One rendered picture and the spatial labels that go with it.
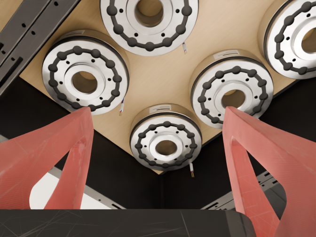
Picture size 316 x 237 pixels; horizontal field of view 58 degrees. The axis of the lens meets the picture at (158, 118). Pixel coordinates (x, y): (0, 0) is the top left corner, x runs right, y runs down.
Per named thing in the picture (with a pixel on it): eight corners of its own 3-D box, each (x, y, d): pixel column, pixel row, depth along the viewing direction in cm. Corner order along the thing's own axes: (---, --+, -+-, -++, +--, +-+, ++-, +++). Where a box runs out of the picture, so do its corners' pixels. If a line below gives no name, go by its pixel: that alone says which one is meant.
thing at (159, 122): (164, 177, 45) (164, 180, 44) (115, 143, 40) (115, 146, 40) (215, 143, 41) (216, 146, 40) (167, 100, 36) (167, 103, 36)
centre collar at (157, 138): (165, 163, 42) (165, 166, 42) (141, 145, 40) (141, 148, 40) (190, 145, 40) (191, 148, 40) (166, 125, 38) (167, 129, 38)
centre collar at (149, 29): (149, 43, 31) (149, 45, 31) (115, 10, 29) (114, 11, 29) (183, 10, 30) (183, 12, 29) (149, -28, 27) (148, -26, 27)
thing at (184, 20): (150, 71, 34) (150, 73, 33) (81, 9, 30) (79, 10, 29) (217, 9, 30) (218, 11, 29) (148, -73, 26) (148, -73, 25)
